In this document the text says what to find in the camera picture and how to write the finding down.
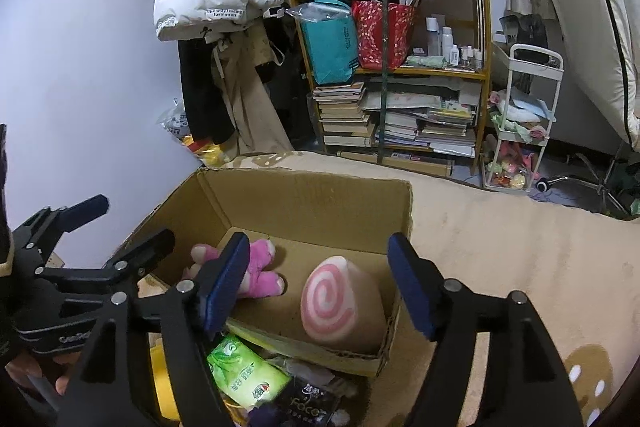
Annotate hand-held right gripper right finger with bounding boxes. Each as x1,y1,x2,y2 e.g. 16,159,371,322
387,232,586,427

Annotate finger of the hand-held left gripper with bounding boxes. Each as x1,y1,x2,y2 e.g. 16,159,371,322
40,228,176,294
12,194,110,250

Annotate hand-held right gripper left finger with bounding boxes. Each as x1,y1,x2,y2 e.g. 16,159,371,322
55,232,251,427

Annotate green tissue pack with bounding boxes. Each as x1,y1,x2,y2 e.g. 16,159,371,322
206,333,292,408

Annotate person's left hand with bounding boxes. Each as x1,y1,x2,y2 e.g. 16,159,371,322
7,352,78,397

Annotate pink plush toy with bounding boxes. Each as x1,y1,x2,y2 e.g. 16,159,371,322
182,239,286,299

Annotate pink swirl roll plush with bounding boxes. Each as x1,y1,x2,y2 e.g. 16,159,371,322
300,255,389,355

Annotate yellow round object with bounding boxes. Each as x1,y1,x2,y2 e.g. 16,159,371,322
149,336,183,423

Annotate long cardboard box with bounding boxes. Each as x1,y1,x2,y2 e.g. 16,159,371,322
335,150,454,178

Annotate plastic bag with yellow contents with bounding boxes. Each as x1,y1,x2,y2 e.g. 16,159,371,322
157,99,232,168

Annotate black packet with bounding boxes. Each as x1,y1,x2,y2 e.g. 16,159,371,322
275,377,347,427

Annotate black hanging garment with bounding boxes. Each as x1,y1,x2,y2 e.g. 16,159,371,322
177,37,236,146

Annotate pile of magazines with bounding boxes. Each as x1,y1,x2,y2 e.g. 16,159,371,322
360,76,482,158

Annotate beige hanging trousers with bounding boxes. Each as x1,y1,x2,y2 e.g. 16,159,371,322
212,19,296,156

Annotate stack of books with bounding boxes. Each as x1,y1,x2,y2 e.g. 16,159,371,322
312,82,379,148

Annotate office chair base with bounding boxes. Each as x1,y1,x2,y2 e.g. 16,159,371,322
535,142,637,216

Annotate pale green pouch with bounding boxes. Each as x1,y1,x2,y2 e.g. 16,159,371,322
406,54,448,70

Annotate green pole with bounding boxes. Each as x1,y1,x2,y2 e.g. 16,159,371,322
376,0,393,166

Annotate white trolley cart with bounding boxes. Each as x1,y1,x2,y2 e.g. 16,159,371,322
482,43,566,192

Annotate group of cosmetic bottles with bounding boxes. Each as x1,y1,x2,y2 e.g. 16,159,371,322
425,17,486,70

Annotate red patterned gift bag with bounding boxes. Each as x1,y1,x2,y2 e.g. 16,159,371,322
351,0,418,70

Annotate teal paper bag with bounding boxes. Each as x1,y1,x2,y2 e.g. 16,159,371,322
300,0,360,86

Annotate black printed bag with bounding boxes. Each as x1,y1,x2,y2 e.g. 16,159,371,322
500,12,549,54

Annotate white pillow with black piping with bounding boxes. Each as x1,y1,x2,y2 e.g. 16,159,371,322
517,0,640,148

